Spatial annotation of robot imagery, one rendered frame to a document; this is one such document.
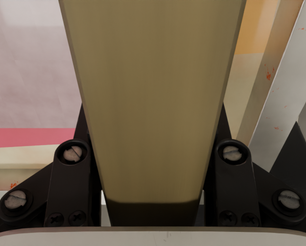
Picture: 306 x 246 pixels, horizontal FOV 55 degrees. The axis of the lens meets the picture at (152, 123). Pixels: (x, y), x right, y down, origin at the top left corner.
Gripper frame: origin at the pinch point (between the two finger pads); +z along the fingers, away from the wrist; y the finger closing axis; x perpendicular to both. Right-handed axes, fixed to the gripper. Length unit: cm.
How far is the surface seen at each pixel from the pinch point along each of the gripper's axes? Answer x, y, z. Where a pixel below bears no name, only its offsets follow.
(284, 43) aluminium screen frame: -3.4, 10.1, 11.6
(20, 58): -6.9, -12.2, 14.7
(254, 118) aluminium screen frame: -12.2, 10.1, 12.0
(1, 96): -11.7, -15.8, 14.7
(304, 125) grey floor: -121, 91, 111
